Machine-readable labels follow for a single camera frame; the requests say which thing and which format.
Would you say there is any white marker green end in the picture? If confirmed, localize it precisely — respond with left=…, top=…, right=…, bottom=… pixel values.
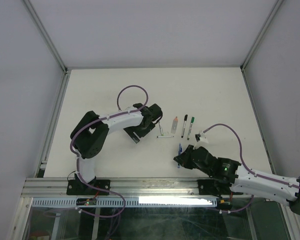
left=181, top=114, right=188, bottom=138

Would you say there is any orange tip clear marker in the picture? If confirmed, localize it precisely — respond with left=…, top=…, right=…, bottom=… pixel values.
left=171, top=116, right=179, bottom=134

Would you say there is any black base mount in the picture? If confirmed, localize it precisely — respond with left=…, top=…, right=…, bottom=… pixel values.
left=66, top=174, right=112, bottom=196
left=197, top=179, right=231, bottom=197

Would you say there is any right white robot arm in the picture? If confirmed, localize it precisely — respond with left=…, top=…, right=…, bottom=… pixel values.
left=173, top=145, right=300, bottom=216

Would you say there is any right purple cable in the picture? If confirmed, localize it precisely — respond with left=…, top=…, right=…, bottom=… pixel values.
left=202, top=123, right=300, bottom=214

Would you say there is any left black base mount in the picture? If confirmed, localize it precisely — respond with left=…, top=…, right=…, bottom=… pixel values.
left=66, top=174, right=112, bottom=196

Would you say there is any slotted cable duct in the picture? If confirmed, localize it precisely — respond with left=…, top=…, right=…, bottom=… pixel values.
left=32, top=196, right=217, bottom=208

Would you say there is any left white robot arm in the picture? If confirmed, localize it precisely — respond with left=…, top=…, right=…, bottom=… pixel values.
left=70, top=103, right=163, bottom=195

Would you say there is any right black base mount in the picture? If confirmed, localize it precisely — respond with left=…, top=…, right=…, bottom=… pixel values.
left=197, top=179, right=231, bottom=197

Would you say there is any white pen clear cap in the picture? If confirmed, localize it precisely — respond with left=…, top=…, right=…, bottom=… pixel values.
left=158, top=121, right=164, bottom=136

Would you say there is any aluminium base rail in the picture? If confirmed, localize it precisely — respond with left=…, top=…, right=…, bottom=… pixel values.
left=21, top=176, right=291, bottom=201

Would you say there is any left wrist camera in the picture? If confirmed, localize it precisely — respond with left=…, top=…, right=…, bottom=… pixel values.
left=119, top=105, right=135, bottom=113

